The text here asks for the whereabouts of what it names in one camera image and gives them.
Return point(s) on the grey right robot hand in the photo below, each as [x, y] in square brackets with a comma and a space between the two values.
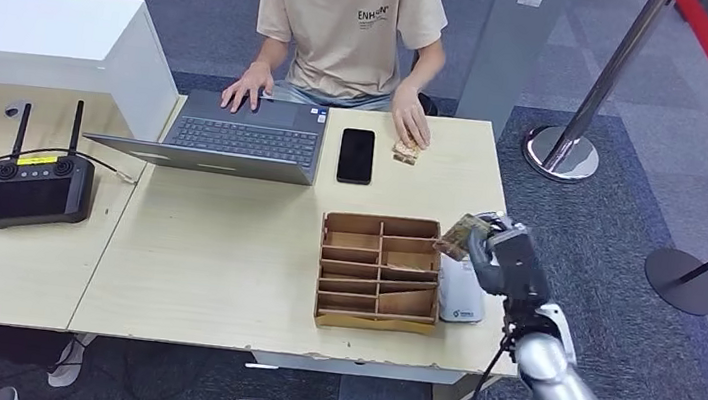
[478, 253]

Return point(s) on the grey desk grommet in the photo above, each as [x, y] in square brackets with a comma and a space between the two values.
[12, 111]

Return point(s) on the person's left forearm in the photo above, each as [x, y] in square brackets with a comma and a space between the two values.
[424, 66]

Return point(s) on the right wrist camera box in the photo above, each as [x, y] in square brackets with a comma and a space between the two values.
[520, 264]

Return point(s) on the white cabinet box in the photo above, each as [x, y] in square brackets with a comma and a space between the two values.
[46, 37]

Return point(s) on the person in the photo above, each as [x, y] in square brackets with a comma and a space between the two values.
[346, 31]

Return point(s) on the grey laptop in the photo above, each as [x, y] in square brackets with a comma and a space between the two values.
[241, 139]

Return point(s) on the black smartphone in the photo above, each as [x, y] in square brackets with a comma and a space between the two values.
[356, 157]

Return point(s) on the grey kiosk stand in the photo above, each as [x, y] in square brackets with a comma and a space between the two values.
[504, 55]

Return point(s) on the person's right forearm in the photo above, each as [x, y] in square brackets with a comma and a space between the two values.
[271, 52]

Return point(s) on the chrome stanchion post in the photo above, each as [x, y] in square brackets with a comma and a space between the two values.
[562, 154]

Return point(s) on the white card reader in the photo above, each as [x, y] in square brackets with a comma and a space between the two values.
[459, 297]

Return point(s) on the wooden card organizer box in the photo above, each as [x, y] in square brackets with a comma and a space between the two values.
[346, 271]

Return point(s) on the black remote controller with antennas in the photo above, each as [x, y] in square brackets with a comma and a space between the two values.
[34, 195]

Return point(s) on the person's left hand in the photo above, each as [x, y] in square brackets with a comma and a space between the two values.
[411, 115]

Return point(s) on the person's right hand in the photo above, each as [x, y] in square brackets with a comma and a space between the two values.
[250, 83]

